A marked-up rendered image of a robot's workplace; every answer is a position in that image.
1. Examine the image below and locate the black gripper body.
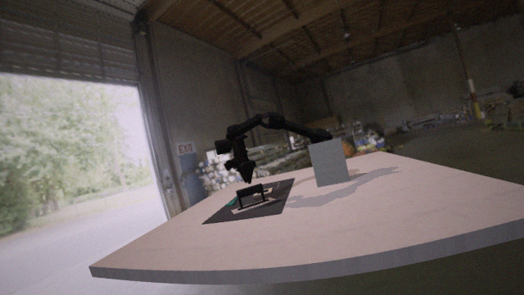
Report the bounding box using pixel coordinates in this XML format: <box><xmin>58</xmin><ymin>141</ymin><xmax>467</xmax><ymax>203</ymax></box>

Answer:
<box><xmin>233</xmin><ymin>148</ymin><xmax>256</xmax><ymax>170</ymax></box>

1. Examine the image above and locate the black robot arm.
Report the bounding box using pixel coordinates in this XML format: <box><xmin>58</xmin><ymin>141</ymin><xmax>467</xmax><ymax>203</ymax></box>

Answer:
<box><xmin>215</xmin><ymin>111</ymin><xmax>333</xmax><ymax>171</ymax></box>

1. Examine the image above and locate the tan square tile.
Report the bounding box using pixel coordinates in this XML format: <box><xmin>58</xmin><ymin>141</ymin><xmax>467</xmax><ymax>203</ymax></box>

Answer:
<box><xmin>253</xmin><ymin>188</ymin><xmax>273</xmax><ymax>197</ymax></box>

